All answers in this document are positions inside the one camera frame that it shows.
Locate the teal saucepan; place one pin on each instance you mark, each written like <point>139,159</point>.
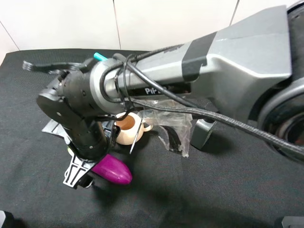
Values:
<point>99,57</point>

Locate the black pump bottle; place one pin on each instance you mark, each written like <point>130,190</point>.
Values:
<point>201,133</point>

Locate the beige teapot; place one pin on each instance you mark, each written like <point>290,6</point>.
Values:
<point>129,127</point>

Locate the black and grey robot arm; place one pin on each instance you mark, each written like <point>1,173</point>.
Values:
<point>249,76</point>

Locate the purple eggplant toy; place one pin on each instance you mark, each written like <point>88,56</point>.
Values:
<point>113,170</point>

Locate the black tablecloth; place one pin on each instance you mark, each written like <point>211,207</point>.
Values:
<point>235,181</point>

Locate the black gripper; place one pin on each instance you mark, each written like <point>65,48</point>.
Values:
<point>88,142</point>

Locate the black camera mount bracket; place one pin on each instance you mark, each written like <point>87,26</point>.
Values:
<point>56,129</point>

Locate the clear plastic wrap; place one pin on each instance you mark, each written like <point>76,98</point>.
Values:
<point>177,126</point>

